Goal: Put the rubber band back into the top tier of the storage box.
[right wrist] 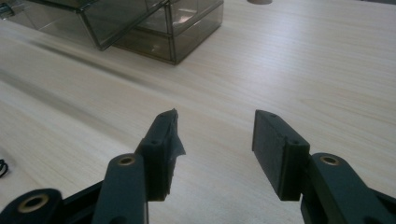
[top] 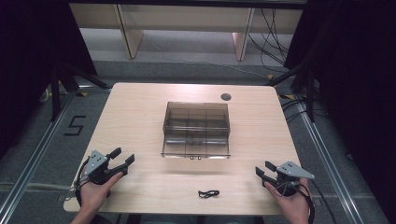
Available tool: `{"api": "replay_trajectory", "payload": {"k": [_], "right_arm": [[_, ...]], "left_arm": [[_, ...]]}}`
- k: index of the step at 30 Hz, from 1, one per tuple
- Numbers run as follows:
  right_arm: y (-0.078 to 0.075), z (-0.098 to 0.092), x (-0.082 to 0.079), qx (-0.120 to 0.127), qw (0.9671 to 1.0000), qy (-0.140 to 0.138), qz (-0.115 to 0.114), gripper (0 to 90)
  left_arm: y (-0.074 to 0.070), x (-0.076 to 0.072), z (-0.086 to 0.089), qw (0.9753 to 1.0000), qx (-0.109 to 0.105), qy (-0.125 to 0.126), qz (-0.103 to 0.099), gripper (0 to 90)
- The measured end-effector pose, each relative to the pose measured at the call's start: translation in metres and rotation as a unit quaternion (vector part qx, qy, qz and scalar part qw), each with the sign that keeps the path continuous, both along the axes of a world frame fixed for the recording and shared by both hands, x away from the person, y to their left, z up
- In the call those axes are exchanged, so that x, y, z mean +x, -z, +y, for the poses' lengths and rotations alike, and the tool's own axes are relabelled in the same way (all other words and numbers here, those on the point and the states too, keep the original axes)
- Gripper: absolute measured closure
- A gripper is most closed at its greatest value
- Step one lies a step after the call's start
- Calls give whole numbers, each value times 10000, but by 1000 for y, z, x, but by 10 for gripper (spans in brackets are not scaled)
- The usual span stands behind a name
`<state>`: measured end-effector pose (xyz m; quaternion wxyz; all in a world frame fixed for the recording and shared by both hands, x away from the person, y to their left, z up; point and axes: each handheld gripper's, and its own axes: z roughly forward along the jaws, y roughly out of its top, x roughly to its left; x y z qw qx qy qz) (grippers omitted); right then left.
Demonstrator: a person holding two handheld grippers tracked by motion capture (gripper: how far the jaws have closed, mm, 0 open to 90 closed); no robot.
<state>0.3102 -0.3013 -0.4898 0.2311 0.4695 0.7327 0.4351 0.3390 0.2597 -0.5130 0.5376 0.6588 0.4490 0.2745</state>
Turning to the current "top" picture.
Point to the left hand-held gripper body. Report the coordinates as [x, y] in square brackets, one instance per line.
[96, 163]

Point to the metal floor rail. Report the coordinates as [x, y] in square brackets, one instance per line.
[34, 155]
[327, 161]

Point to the black curtain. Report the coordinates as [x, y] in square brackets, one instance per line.
[28, 62]
[355, 77]

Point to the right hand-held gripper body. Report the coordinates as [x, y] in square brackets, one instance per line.
[292, 170]

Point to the light wooden desk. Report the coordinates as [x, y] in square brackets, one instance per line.
[186, 18]

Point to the dark round table grommet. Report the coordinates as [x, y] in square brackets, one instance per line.
[226, 96]

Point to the transparent brown organizer box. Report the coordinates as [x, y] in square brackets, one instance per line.
[196, 129]

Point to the black metal stand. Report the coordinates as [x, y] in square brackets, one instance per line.
[309, 93]
[56, 93]

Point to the person's right hand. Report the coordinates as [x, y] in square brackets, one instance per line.
[294, 207]

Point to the person's left hand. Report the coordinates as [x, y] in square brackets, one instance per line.
[93, 196]

